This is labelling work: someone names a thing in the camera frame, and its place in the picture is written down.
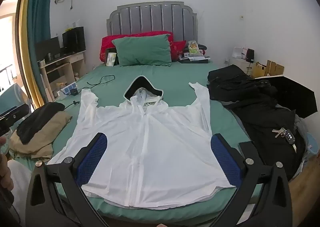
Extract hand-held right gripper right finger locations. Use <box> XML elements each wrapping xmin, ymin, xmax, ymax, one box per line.
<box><xmin>210</xmin><ymin>133</ymin><xmax>293</xmax><ymax>227</ymax></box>

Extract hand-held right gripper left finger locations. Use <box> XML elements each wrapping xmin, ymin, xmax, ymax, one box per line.
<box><xmin>25</xmin><ymin>132</ymin><xmax>111</xmax><ymax>227</ymax></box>

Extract white t-shirt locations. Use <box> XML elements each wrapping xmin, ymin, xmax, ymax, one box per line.
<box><xmin>47</xmin><ymin>76</ymin><xmax>237</xmax><ymax>210</ymax></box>

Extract person's left hand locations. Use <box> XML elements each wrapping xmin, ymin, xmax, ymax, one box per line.
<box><xmin>0</xmin><ymin>136</ymin><xmax>14</xmax><ymax>191</ymax></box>

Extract black cloth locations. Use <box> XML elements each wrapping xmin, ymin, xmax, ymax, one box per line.
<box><xmin>16</xmin><ymin>103</ymin><xmax>66</xmax><ymax>145</ymax></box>

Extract khaki pants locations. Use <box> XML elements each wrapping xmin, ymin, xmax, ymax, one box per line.
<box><xmin>9</xmin><ymin>111</ymin><xmax>73</xmax><ymax>160</ymax></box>

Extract black jacket pile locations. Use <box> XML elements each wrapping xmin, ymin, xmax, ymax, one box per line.
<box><xmin>224</xmin><ymin>79</ymin><xmax>307</xmax><ymax>180</ymax></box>

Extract black car key fob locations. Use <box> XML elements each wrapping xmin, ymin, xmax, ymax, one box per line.
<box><xmin>284</xmin><ymin>129</ymin><xmax>298</xmax><ymax>154</ymax></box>

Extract folded black garment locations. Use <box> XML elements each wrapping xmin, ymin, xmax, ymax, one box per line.
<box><xmin>207</xmin><ymin>64</ymin><xmax>253</xmax><ymax>101</ymax></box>

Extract yellow curtain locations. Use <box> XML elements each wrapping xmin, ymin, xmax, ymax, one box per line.
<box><xmin>19</xmin><ymin>0</ymin><xmax>45</xmax><ymax>108</ymax></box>

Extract black monitor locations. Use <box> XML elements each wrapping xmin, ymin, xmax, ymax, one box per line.
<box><xmin>35</xmin><ymin>36</ymin><xmax>61</xmax><ymax>61</ymax></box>

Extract wooden desk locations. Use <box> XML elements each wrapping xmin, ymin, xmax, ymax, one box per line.
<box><xmin>37</xmin><ymin>51</ymin><xmax>87</xmax><ymax>103</ymax></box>

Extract light blue basket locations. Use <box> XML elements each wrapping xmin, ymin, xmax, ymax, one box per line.
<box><xmin>306</xmin><ymin>132</ymin><xmax>320</xmax><ymax>156</ymax></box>

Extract black umbrella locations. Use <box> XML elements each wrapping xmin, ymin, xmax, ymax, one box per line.
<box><xmin>255</xmin><ymin>74</ymin><xmax>319</xmax><ymax>119</ymax></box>

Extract white nightstand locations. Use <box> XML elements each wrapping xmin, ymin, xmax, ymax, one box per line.
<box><xmin>229</xmin><ymin>57</ymin><xmax>256</xmax><ymax>75</ymax></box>

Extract black computer tower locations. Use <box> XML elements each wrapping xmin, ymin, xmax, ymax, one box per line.
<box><xmin>62</xmin><ymin>26</ymin><xmax>86</xmax><ymax>54</ymax></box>

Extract cardboard boxes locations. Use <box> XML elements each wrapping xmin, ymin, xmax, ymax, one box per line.
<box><xmin>254</xmin><ymin>60</ymin><xmax>285</xmax><ymax>78</ymax></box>

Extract white yellow packet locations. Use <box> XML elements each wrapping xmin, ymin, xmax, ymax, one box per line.
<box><xmin>106</xmin><ymin>52</ymin><xmax>117</xmax><ymax>66</ymax></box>

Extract teal curtain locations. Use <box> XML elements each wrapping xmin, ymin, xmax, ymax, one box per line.
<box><xmin>26</xmin><ymin>0</ymin><xmax>54</xmax><ymax>102</ymax></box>

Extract black speaker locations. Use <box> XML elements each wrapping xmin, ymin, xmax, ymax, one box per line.
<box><xmin>246</xmin><ymin>48</ymin><xmax>256</xmax><ymax>63</ymax></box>

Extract white box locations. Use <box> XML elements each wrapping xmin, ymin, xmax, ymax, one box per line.
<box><xmin>232</xmin><ymin>46</ymin><xmax>247</xmax><ymax>59</ymax></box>

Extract green yellow snack packet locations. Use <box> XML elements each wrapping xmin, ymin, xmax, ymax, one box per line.
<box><xmin>187</xmin><ymin>40</ymin><xmax>204</xmax><ymax>56</ymax></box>

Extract small red pillow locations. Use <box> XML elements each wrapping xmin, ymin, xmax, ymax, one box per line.
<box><xmin>171</xmin><ymin>41</ymin><xmax>187</xmax><ymax>62</ymax></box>

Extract large red pillow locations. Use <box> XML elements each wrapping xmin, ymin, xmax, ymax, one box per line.
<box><xmin>100</xmin><ymin>31</ymin><xmax>174</xmax><ymax>62</ymax></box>

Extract green pillow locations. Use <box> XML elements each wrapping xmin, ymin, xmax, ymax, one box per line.
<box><xmin>112</xmin><ymin>34</ymin><xmax>172</xmax><ymax>67</ymax></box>

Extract grey padded headboard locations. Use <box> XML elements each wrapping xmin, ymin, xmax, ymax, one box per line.
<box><xmin>106</xmin><ymin>1</ymin><xmax>198</xmax><ymax>48</ymax></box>

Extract black plug cable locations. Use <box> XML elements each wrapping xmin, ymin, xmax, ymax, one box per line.
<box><xmin>64</xmin><ymin>101</ymin><xmax>81</xmax><ymax>110</ymax></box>

